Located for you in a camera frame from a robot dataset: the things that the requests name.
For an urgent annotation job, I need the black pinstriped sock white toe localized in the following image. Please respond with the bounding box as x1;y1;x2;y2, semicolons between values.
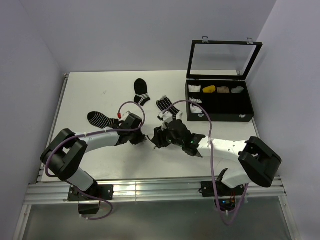
156;95;183;120

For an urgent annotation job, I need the grey rolled sock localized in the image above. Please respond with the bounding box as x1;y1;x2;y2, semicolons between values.
231;86;244;94

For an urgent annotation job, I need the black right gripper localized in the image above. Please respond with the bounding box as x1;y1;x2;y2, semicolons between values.
151;120;184;149

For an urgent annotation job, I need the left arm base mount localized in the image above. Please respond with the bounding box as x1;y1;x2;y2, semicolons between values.
67;183;114;220

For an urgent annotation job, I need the yellow rolled sock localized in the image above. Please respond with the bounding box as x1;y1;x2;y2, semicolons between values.
202;85;216;94

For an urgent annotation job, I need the glass box lid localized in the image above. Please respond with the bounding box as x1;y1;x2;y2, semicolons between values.
186;38;263;81

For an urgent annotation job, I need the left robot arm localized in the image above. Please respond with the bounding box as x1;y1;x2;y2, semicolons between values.
40;112;146;200

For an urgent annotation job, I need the aluminium frame rail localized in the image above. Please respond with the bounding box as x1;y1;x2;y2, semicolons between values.
24;174;287;203

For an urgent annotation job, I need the white rolled sock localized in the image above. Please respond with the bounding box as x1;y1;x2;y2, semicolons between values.
189;97;203;104
189;104;203;114
188;85;202;93

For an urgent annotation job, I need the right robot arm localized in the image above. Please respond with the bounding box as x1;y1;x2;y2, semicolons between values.
151;120;282;195

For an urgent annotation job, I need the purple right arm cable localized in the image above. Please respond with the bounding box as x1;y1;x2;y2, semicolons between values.
159;99;250;226

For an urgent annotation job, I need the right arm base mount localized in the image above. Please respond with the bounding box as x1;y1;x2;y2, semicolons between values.
200;179;245;210

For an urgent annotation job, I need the tan rolled sock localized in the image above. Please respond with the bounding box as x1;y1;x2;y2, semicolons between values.
216;86;230;94

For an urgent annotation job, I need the white rolled sock middle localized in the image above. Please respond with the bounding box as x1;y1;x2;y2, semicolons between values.
189;97;203;104

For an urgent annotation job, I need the white rolled sock top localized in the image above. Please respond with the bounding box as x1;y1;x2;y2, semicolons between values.
188;85;202;93

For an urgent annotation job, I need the black sock with striped cuff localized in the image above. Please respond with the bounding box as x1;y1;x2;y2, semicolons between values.
133;78;151;107

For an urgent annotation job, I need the black sock with white stripes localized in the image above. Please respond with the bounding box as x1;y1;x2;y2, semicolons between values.
87;111;119;129

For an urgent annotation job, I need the white rolled sock bottom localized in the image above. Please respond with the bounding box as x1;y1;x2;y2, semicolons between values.
189;104;203;114

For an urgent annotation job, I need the black compartment storage box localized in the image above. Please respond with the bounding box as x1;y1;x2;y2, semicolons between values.
185;79;255;122

